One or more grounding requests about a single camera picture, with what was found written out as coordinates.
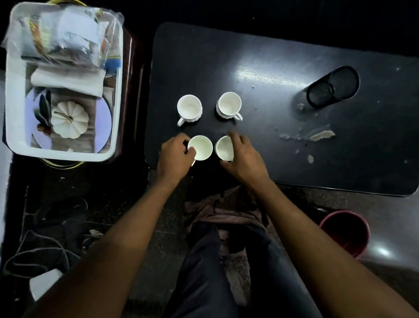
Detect person's left hand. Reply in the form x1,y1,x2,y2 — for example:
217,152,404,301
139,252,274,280
156,133,197,189

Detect person's right hand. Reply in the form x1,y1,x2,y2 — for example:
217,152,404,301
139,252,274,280
219,131,273,191

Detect white ceramic cup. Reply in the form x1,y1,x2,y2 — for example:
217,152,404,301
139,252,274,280
176,94,203,127
215,92,244,122
214,135,234,162
187,135,214,166

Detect person's right forearm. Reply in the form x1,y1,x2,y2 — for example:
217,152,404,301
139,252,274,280
246,180,419,318

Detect person's left forearm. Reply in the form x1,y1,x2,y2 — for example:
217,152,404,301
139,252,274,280
24,178,188,318

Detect brown shirt hem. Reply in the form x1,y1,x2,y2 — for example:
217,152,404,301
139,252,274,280
183,185,270,257

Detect torn paper scrap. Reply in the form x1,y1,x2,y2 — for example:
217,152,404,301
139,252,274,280
309,130,336,142

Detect lavender round plate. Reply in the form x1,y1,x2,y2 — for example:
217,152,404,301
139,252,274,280
25,88,113,154

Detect black mesh pen holder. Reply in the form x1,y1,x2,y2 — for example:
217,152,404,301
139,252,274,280
306,66,361,109

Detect dark blue trousers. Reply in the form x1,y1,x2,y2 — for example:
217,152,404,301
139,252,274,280
163,222,324,318

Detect white decorative pumpkin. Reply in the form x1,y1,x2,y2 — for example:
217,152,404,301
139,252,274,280
51,101,90,139

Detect red plastic bucket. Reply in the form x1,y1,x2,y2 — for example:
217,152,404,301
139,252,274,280
319,210,371,258

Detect folded white cloth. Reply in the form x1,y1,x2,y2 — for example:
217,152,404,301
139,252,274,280
30,66,107,98

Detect dark decorative leaves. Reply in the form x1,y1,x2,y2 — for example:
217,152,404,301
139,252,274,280
34,90,53,135

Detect clear plastic bag of items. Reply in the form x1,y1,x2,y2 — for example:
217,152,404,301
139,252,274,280
2,3,125,71

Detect white plastic tub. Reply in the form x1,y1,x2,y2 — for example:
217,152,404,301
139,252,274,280
3,1,124,163

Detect white power adapter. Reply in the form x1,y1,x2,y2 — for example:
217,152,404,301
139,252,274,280
29,268,63,301

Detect tangle of dark cables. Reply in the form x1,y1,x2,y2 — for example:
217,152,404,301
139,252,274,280
2,197,105,282

